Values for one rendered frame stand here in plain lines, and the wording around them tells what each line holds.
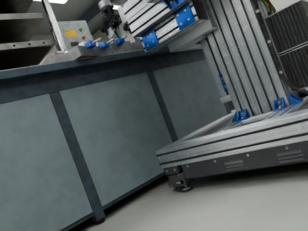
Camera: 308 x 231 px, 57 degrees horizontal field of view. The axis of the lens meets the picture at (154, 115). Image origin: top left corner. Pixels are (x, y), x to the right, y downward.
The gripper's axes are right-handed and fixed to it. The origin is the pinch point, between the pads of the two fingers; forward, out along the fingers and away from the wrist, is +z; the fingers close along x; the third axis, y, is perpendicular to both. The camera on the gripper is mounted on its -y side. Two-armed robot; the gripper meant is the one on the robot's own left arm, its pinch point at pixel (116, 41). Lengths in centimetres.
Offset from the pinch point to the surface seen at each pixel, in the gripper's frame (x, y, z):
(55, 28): 3, -72, -44
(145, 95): 3.0, 4.1, 36.9
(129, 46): 7.0, 2.2, 4.8
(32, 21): -7, -87, -58
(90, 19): 408, -596, -309
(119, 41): -2.0, 5.3, 2.0
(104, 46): -17.7, 11.0, 6.0
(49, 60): -41.3, -7.9, 3.2
